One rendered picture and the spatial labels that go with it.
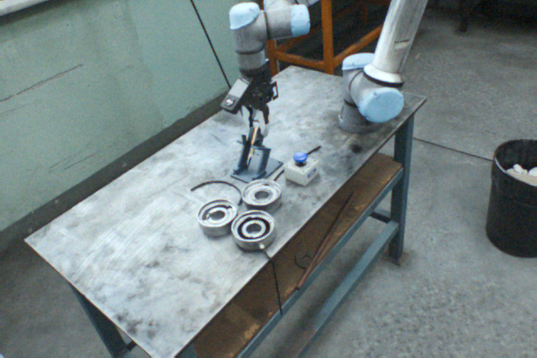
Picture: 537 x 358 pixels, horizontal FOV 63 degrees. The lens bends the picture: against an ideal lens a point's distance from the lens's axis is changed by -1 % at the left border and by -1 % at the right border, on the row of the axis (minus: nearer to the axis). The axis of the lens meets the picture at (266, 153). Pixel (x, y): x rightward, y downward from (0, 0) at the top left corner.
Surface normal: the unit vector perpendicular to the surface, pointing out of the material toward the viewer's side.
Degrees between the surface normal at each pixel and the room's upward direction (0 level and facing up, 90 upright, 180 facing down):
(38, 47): 90
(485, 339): 0
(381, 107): 97
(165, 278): 0
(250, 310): 0
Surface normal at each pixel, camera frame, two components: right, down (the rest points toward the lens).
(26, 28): 0.76, 0.29
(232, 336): -0.12, -0.81
